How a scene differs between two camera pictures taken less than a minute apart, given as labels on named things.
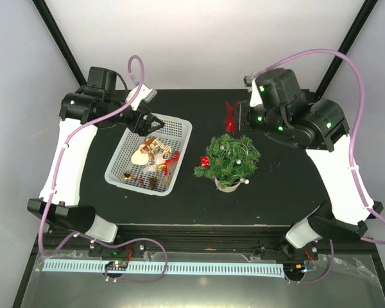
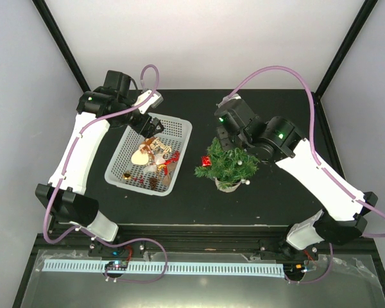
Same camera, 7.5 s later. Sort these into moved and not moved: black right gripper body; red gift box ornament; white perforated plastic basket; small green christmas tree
Moved: black right gripper body
Not moved: white perforated plastic basket; red gift box ornament; small green christmas tree
